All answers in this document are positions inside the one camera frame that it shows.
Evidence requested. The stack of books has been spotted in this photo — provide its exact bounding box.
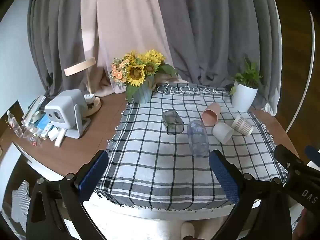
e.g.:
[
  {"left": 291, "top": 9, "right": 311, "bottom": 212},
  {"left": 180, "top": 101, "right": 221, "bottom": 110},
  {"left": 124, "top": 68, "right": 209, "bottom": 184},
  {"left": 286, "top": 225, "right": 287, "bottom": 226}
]
[{"left": 22, "top": 95, "right": 47, "bottom": 126}]

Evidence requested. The white curved pole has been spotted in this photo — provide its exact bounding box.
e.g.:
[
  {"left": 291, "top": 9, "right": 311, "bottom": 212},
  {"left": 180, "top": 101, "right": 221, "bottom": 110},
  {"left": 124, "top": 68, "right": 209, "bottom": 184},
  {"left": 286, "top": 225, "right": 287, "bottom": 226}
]
[{"left": 285, "top": 10, "right": 316, "bottom": 136}]

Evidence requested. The pink cup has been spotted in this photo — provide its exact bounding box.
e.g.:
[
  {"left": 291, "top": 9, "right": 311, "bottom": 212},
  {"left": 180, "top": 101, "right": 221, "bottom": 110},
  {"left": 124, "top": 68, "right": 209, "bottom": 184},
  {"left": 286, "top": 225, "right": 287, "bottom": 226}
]
[{"left": 201, "top": 102, "right": 222, "bottom": 126}]

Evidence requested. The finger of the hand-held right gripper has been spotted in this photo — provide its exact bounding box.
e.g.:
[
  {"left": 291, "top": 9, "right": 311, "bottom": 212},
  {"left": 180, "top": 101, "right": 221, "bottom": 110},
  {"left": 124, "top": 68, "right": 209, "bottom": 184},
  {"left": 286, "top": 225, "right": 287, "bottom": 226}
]
[
  {"left": 304, "top": 145, "right": 320, "bottom": 167},
  {"left": 274, "top": 144, "right": 304, "bottom": 180}
]

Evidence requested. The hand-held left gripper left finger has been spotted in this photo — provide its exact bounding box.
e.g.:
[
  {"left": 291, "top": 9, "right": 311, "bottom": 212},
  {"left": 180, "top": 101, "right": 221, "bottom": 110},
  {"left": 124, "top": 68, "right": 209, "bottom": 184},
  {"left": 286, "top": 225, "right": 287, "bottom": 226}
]
[{"left": 26, "top": 149, "right": 110, "bottom": 240}]

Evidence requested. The sunflower bouquet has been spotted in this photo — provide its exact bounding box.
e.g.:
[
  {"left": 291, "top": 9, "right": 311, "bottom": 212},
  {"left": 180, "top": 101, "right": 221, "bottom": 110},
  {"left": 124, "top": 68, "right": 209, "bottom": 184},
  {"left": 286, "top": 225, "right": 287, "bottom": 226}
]
[{"left": 109, "top": 49, "right": 179, "bottom": 103}]

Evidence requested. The white plant pot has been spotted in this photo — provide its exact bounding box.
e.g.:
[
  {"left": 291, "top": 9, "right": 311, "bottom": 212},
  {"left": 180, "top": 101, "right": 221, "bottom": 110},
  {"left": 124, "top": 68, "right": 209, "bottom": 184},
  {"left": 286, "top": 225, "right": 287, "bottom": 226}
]
[{"left": 231, "top": 80, "right": 259, "bottom": 112}]

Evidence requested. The dark square glass cup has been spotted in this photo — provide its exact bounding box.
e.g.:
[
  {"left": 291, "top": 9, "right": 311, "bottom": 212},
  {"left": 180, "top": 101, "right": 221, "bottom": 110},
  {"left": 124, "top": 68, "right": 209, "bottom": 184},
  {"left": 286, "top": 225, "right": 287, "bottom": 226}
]
[{"left": 162, "top": 110, "right": 185, "bottom": 136}]

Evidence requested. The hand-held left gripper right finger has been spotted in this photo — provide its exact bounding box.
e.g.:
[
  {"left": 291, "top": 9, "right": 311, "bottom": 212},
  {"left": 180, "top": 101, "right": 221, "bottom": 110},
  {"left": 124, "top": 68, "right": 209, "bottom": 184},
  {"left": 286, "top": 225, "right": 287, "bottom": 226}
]
[{"left": 209, "top": 149, "right": 292, "bottom": 240}]

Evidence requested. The white projector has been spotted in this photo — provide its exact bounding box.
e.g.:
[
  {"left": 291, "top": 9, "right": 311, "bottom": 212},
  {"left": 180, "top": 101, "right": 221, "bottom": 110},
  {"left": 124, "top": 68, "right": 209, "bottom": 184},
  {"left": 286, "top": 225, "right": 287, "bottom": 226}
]
[{"left": 44, "top": 89, "right": 91, "bottom": 139}]

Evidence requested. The grey curtain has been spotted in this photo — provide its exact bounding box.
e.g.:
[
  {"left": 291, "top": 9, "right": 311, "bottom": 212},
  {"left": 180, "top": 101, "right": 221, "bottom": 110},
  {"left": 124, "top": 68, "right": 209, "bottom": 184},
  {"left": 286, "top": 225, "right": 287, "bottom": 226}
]
[
  {"left": 153, "top": 0, "right": 283, "bottom": 117},
  {"left": 27, "top": 0, "right": 85, "bottom": 98}
]

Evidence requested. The white remote control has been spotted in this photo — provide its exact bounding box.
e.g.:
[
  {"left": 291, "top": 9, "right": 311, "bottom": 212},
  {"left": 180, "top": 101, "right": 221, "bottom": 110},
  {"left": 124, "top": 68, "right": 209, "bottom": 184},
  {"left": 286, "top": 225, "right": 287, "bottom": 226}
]
[{"left": 54, "top": 127, "right": 67, "bottom": 147}]

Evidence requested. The plain white cup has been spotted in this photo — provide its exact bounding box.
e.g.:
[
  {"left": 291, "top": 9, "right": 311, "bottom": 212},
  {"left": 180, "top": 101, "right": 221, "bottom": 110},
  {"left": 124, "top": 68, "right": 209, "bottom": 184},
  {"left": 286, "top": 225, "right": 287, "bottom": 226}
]
[{"left": 212, "top": 122, "right": 235, "bottom": 145}]

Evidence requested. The grey checked cloth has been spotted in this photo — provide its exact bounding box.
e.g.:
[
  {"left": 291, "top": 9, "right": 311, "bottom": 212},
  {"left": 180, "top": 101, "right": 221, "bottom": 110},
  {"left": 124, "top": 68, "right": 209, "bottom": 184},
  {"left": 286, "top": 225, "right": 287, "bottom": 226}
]
[{"left": 11, "top": 180, "right": 32, "bottom": 226}]

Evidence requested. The clear bluish plastic cup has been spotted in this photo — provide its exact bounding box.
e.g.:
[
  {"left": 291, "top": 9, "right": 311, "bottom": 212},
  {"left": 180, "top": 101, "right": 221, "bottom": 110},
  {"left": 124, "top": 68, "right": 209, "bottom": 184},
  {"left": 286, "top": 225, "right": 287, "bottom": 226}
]
[{"left": 187, "top": 120, "right": 210, "bottom": 158}]

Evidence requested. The teal ribbed vase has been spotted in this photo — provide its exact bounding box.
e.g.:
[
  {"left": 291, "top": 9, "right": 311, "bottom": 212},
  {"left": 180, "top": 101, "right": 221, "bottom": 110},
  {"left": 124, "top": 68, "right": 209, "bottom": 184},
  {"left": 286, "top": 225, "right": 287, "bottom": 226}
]
[{"left": 130, "top": 76, "right": 155, "bottom": 104}]

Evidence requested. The checked tablecloth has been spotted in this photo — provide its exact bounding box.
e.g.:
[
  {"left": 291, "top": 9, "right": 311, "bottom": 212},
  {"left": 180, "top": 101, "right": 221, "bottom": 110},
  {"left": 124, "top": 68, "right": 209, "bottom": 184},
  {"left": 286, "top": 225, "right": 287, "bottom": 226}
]
[{"left": 95, "top": 82, "right": 288, "bottom": 211}]

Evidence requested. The clear plastic bottle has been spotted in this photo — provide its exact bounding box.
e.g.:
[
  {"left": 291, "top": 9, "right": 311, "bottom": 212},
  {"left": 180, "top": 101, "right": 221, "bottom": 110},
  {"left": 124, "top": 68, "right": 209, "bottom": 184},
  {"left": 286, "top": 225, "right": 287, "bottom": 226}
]
[{"left": 6, "top": 110, "right": 23, "bottom": 138}]

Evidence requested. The blue box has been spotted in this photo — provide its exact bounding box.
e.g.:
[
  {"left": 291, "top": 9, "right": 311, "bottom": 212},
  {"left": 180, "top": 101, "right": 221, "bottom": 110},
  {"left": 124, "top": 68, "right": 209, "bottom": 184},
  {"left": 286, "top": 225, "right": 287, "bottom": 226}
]
[{"left": 33, "top": 114, "right": 53, "bottom": 131}]

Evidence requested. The pink curtain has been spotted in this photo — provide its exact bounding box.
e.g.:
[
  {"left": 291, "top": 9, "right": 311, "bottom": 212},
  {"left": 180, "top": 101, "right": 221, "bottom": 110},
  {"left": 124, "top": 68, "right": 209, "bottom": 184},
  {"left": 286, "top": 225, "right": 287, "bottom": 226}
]
[{"left": 80, "top": 0, "right": 191, "bottom": 98}]

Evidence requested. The white patterned cup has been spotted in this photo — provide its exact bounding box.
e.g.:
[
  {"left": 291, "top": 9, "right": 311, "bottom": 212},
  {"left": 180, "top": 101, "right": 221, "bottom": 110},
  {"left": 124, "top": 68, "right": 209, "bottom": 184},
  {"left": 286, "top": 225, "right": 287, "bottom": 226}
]
[{"left": 231, "top": 115, "right": 254, "bottom": 137}]

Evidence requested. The green potted plant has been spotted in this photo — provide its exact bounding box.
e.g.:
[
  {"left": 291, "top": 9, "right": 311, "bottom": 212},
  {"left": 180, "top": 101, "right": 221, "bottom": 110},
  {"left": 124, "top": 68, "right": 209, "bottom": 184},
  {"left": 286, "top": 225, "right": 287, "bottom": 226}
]
[{"left": 229, "top": 57, "right": 263, "bottom": 96}]

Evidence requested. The white desk lamp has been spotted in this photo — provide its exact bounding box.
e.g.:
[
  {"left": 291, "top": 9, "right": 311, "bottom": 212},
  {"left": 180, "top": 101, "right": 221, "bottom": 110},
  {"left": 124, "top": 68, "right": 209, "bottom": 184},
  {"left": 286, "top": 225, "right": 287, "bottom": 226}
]
[{"left": 64, "top": 56, "right": 103, "bottom": 117}]

